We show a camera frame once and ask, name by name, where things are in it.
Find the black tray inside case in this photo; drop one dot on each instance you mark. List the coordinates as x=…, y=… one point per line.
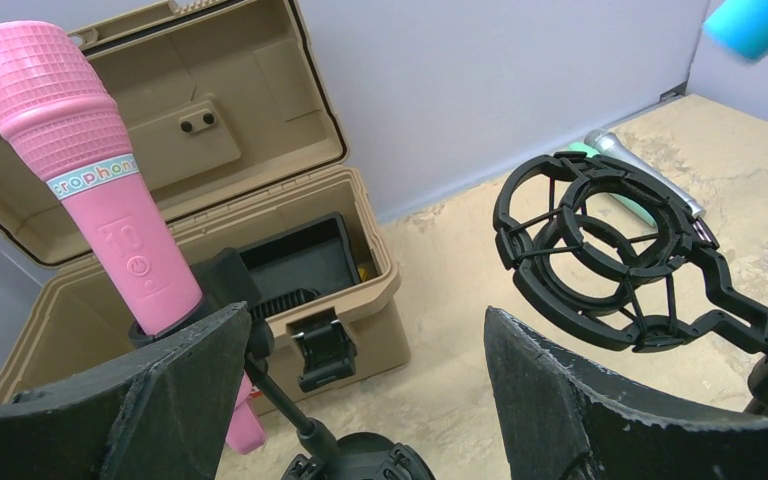
x=300, y=265

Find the silver grey microphone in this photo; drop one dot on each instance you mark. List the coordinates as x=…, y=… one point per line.
x=608, y=144

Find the black shock-mount desk stand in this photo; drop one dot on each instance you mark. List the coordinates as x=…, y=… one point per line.
x=358, y=456

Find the tan plastic tool case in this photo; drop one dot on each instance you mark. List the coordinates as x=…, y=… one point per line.
x=236, y=140

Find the pink toy microphone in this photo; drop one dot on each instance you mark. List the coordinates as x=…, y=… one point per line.
x=61, y=121

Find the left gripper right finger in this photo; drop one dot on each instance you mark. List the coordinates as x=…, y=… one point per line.
x=563, y=416

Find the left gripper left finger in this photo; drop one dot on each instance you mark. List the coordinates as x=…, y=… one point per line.
x=158, y=412

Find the blue microphone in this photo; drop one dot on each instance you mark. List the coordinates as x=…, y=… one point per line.
x=740, y=27

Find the black tripod shock-mount stand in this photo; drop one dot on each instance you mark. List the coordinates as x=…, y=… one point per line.
x=650, y=293

